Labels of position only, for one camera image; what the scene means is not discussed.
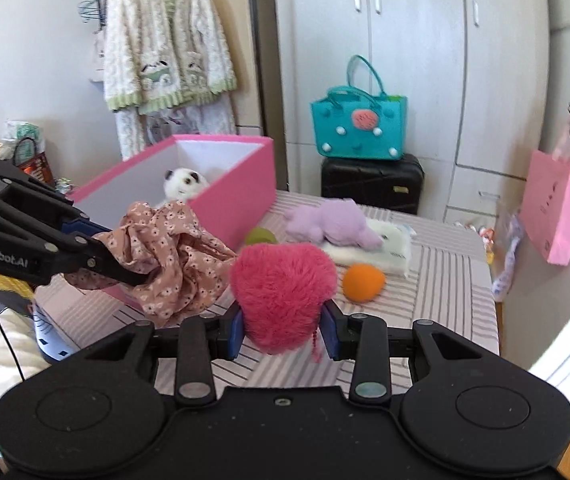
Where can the blue white bag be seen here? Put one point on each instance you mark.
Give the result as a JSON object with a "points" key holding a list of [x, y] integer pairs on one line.
{"points": [[50, 340]]}

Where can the beige tall cabinet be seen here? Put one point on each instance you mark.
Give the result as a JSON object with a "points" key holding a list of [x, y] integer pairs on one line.
{"points": [[252, 60]]}

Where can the floral pink cloth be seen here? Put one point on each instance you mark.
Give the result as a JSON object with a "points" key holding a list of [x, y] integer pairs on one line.
{"points": [[175, 260]]}

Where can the black suitcase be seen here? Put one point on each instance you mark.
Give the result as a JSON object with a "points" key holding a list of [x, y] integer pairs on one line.
{"points": [[365, 185]]}

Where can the panda plush toy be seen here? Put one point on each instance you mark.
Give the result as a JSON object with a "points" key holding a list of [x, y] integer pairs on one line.
{"points": [[185, 182]]}

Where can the white plastic bag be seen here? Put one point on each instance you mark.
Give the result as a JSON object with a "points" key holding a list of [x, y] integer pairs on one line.
{"points": [[507, 270]]}

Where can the pink paper bag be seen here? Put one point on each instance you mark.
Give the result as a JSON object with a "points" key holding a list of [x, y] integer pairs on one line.
{"points": [[555, 210]]}

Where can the pink storage box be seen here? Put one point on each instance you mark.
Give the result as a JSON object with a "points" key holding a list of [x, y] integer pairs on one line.
{"points": [[245, 185]]}

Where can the green plush ball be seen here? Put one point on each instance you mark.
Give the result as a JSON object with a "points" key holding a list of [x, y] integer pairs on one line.
{"points": [[260, 236]]}

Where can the striped tablecloth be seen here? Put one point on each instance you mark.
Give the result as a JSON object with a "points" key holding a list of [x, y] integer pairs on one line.
{"points": [[440, 285]]}

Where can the orange plush ball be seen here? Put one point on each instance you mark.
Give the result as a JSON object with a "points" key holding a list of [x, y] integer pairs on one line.
{"points": [[364, 282]]}

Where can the purple plush toy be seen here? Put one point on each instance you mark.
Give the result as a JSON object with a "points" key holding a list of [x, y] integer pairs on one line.
{"points": [[335, 220]]}

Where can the white canvas tote bag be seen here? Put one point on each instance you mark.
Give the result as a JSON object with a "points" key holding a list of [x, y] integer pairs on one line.
{"points": [[97, 60]]}

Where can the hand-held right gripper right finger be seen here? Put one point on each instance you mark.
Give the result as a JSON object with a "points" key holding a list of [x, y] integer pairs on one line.
{"points": [[329, 332]]}

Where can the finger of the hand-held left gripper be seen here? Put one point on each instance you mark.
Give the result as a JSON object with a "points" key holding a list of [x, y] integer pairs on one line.
{"points": [[82, 226], [115, 267]]}

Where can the bear print tissue pack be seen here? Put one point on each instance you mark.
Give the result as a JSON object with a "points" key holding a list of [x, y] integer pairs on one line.
{"points": [[390, 250]]}

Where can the pink fluffy heart plush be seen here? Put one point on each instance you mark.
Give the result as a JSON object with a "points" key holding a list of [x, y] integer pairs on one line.
{"points": [[280, 290]]}

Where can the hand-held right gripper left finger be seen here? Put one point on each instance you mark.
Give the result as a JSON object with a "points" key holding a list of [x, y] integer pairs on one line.
{"points": [[235, 332]]}

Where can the pack of small bottles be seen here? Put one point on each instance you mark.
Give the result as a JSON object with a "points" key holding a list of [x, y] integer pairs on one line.
{"points": [[480, 235]]}

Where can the grey wardrobe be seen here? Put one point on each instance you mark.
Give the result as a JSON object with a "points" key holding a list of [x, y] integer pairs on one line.
{"points": [[415, 85]]}

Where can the white fluffy cardigan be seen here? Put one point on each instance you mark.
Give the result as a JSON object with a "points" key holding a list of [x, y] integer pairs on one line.
{"points": [[165, 35]]}

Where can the teal tote bag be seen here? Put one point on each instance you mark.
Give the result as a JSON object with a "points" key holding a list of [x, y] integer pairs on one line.
{"points": [[360, 135]]}

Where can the white fluffy pajama pants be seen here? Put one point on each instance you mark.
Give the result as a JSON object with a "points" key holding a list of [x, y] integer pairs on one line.
{"points": [[205, 117]]}

